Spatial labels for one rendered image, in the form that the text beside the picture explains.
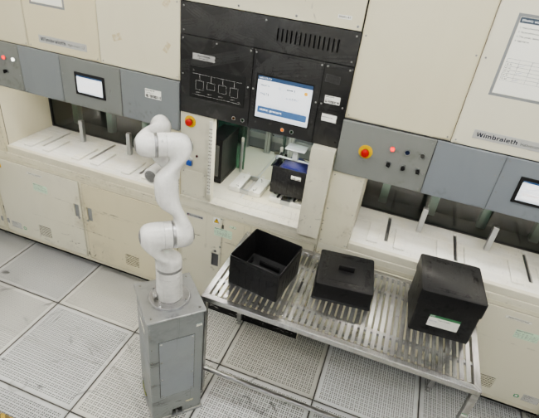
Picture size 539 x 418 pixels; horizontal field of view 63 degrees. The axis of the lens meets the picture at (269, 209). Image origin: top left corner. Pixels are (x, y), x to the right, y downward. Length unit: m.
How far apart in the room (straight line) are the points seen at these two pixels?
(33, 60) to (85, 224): 1.12
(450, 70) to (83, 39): 1.88
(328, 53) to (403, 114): 0.44
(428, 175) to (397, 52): 0.59
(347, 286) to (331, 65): 1.05
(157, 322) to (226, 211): 0.86
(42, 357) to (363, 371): 1.96
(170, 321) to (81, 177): 1.39
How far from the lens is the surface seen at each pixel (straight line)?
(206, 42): 2.32
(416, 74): 2.10
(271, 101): 2.24
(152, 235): 1.88
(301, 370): 2.91
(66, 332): 3.15
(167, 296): 2.10
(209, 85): 2.36
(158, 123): 1.89
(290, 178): 2.59
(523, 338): 2.80
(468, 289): 2.21
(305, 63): 2.15
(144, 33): 2.49
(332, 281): 2.21
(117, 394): 2.80
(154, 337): 2.15
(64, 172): 3.22
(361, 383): 2.96
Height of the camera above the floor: 2.28
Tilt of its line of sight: 32 degrees down
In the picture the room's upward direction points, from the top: 8 degrees clockwise
